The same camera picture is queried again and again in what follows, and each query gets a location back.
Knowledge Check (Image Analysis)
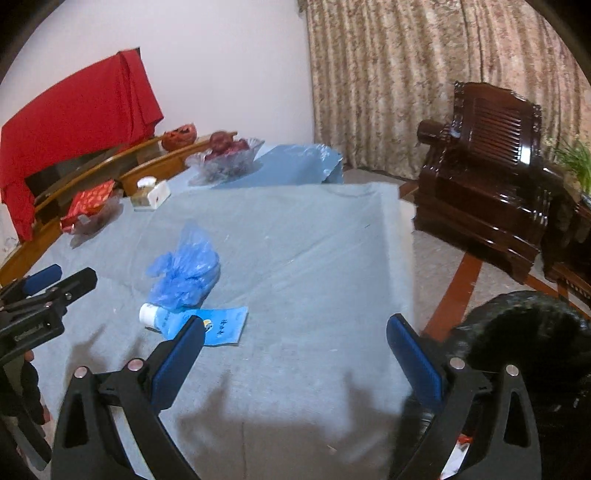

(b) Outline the clear plastic tray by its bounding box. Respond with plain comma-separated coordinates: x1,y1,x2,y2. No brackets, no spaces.
69,194,125,248

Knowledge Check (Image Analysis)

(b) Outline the white tissue box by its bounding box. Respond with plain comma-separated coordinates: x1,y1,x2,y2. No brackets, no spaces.
130,176,171,211

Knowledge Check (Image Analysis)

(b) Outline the red patterned packet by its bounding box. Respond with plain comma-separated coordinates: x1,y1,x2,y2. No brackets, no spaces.
60,180,116,230

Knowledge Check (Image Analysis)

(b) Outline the dark wooden armchair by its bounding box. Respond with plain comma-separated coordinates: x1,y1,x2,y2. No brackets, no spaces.
412,82,555,284

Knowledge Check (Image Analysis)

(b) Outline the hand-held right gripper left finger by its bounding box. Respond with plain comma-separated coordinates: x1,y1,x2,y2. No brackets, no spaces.
50,314,206,480

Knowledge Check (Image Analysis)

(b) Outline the large blue plastic sheet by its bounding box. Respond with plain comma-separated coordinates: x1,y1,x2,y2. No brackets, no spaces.
212,143,345,190

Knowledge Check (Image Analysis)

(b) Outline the beige patterned curtain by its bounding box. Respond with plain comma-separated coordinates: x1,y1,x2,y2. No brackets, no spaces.
295,0,591,185

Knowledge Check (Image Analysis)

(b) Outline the green potted plant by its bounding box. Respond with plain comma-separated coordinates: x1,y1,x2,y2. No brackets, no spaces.
549,136,591,195

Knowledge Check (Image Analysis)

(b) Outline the bin with black bag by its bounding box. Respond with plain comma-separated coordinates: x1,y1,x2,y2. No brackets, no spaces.
443,290,591,480

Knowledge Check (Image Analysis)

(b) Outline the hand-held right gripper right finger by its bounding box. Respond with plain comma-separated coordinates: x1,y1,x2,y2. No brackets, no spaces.
385,314,541,480

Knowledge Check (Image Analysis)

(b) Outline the red cloth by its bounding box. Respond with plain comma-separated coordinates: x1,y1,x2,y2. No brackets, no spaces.
0,48,164,241

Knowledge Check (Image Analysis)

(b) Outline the blue plastic bag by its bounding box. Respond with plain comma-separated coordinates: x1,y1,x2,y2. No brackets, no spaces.
145,220,221,311

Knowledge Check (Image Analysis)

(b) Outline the clear glass fruit bowl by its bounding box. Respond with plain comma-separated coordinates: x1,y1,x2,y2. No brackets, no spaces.
185,137,266,185

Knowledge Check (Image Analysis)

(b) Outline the dark wooden side furniture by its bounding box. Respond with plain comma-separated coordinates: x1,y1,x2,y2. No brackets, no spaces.
540,189,591,319

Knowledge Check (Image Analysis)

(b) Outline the curved wooden bench frame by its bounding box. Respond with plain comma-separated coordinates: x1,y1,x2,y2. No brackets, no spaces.
0,134,213,287

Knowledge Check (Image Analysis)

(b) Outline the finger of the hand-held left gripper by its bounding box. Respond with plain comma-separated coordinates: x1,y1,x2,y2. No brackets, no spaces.
0,264,64,306
28,267,99,315

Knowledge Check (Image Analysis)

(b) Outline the blue tube with white cap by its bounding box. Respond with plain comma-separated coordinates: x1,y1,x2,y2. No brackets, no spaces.
139,302,249,347

